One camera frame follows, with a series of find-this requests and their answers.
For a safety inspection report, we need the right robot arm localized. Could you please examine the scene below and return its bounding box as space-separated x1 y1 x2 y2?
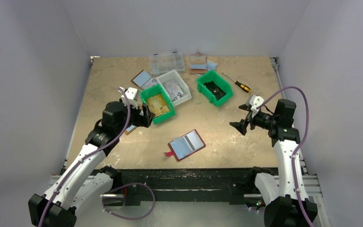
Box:
229 95 318 227

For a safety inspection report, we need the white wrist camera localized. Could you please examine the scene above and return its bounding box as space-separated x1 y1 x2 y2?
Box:
246 95 265 117
119 87 138 109

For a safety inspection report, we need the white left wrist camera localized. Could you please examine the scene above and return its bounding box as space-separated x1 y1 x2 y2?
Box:
119 87 138 109

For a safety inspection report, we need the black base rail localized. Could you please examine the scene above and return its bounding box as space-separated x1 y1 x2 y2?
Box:
87 167 279 206

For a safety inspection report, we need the silver VIP card stack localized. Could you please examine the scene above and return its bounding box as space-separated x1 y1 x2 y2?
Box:
163 80 184 101

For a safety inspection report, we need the brown open card holder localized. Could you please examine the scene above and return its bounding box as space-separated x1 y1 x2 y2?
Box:
131 70 158 90

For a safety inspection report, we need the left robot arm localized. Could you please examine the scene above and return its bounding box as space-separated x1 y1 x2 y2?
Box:
28 100 155 227

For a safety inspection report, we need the yellow black screwdriver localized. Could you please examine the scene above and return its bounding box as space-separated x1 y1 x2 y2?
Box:
222 72 251 93

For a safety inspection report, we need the clear compartment organizer box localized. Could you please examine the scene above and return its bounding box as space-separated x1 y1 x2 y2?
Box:
149 52 185 76

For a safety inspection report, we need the green bin with black cards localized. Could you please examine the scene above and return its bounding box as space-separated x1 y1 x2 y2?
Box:
196 70 233 107

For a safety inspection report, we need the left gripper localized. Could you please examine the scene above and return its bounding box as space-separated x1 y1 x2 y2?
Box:
115 101 154 134

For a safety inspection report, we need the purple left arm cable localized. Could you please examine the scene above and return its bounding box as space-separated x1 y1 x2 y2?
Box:
37 87 156 227

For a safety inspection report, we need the tan open card holder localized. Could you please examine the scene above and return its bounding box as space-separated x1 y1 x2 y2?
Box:
124 125 137 135

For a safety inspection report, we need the red card holder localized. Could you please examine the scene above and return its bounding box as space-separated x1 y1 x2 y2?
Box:
164 129 206 162

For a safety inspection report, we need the white plastic bin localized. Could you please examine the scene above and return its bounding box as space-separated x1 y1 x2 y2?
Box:
156 70 192 106

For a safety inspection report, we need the black VIP card stack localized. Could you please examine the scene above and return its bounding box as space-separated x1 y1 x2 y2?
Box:
205 81 226 101

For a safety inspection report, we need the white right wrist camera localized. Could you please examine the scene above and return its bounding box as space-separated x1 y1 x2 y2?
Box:
246 95 265 117

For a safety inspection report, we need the green bin with gold cards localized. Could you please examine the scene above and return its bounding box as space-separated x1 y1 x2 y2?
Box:
140 84 175 124

